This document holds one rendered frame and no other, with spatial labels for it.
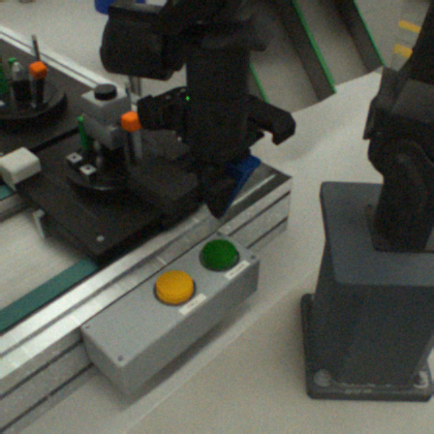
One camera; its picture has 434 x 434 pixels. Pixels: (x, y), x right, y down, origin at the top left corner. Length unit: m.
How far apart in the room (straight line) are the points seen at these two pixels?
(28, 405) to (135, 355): 0.14
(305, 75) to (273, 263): 0.31
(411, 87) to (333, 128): 0.64
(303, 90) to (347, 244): 0.40
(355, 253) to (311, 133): 0.56
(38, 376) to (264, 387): 0.25
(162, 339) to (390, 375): 0.25
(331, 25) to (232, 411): 0.66
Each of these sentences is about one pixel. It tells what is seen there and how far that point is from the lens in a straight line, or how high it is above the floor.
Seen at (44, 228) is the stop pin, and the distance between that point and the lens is 0.71.
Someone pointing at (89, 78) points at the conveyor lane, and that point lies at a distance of 1.02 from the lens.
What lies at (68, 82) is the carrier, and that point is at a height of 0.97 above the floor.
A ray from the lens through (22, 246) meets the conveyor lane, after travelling 0.73.
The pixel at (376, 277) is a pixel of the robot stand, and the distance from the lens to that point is 0.48.
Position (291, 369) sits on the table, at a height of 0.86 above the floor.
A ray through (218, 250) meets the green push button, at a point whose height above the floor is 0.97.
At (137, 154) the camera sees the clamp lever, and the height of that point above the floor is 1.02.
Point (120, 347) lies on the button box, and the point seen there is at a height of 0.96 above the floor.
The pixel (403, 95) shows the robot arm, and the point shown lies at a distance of 0.42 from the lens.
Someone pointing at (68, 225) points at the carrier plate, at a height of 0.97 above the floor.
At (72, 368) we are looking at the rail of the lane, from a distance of 0.61.
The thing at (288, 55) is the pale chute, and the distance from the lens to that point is 0.86.
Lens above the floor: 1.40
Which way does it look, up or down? 41 degrees down
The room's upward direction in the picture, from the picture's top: straight up
